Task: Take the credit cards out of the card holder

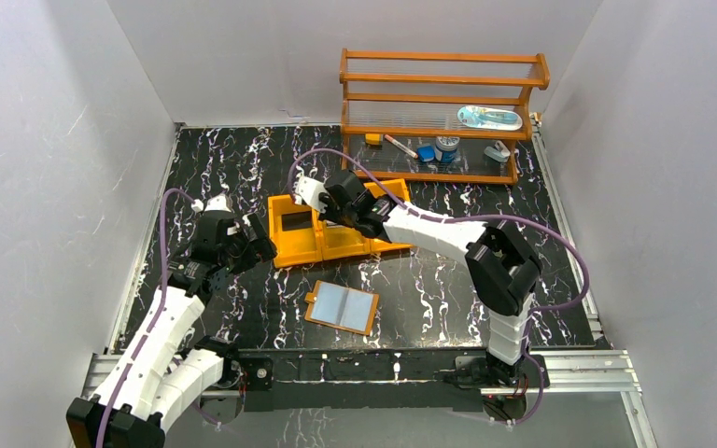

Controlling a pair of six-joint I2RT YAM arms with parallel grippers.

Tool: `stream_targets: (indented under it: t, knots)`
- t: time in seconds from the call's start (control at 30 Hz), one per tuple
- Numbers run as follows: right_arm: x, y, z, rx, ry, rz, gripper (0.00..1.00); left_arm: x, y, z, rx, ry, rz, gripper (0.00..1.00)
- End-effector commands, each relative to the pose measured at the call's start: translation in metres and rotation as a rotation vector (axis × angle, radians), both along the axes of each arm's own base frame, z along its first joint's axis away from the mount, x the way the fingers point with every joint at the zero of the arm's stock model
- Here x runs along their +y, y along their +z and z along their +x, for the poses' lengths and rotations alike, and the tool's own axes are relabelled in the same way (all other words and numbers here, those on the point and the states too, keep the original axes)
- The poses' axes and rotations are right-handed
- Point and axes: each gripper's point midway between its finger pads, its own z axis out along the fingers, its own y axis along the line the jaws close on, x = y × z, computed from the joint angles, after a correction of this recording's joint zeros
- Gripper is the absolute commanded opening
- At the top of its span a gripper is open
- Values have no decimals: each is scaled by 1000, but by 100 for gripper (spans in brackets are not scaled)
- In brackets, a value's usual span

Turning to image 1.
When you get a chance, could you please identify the orange three-compartment plastic bin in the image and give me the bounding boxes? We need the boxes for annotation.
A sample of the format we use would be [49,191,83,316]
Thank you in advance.
[267,194,411,268]

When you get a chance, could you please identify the orange leather card holder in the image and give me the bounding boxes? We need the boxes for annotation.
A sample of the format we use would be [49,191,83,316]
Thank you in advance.
[304,280,379,336]

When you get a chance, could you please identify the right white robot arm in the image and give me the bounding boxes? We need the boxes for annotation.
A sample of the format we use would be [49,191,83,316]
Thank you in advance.
[292,170,541,386]

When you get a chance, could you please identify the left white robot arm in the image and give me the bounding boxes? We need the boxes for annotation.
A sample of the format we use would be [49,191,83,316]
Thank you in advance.
[65,194,277,447]

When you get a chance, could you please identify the small yellow block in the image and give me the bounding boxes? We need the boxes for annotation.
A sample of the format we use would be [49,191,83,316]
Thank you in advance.
[364,133,384,147]

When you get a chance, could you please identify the red white marker pen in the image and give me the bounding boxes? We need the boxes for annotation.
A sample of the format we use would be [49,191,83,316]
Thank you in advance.
[383,134,418,160]

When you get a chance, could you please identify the small blue block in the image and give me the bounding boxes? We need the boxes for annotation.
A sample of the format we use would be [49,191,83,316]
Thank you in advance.
[416,145,435,163]

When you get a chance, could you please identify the orange wooden shelf rack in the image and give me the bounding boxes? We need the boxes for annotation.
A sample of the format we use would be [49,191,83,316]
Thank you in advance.
[339,49,551,185]

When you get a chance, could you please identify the grey white stapler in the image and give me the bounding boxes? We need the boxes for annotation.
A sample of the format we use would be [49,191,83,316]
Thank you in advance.
[484,141,512,163]

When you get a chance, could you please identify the blister pack on shelf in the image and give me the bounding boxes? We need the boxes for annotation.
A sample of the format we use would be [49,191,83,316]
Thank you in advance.
[457,105,523,132]

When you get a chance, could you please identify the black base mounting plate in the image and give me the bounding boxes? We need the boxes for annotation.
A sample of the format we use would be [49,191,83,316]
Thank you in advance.
[203,348,551,417]

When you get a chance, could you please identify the aluminium frame rail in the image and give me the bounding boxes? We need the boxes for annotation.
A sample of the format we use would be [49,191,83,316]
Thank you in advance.
[66,346,655,447]

